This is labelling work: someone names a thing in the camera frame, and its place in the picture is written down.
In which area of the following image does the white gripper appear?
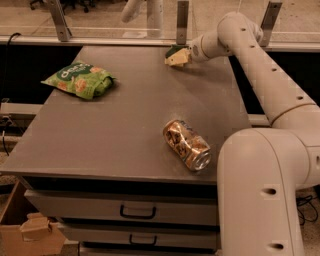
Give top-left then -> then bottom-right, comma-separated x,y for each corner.
165,36 -> 205,68

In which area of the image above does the green rice chip bag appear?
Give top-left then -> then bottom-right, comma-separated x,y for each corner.
42,61 -> 114,100

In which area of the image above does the green and yellow sponge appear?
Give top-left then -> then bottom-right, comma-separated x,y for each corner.
165,45 -> 188,66

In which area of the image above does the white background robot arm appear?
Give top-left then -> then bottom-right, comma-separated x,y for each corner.
121,0 -> 163,38

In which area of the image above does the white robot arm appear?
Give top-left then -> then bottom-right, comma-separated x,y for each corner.
188,12 -> 320,256

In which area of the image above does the crushed gold soda can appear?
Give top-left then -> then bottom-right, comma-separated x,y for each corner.
163,120 -> 211,172

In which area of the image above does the grey drawer cabinet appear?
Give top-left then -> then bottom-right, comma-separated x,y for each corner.
3,46 -> 249,256

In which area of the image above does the black office chair base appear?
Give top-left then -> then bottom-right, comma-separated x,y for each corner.
29,0 -> 95,13

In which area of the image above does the brown cardboard box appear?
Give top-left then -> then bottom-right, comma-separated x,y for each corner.
0,182 -> 65,256

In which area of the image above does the middle metal bracket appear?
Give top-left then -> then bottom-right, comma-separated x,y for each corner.
176,0 -> 189,45

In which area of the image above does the metal bracket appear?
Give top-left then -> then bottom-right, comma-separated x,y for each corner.
47,0 -> 71,42
176,0 -> 189,45
260,0 -> 282,47

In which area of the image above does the right metal bracket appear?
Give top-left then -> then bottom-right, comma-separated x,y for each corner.
260,0 -> 282,47

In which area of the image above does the left metal bracket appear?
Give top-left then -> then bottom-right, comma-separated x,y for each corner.
47,0 -> 71,42

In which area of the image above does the black cable at left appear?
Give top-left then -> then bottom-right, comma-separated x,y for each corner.
0,32 -> 23,157

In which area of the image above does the top drawer black handle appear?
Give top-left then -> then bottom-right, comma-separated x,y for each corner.
119,205 -> 157,220

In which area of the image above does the drawer black handle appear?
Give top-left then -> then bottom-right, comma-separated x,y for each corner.
129,234 -> 158,246
119,205 -> 157,220

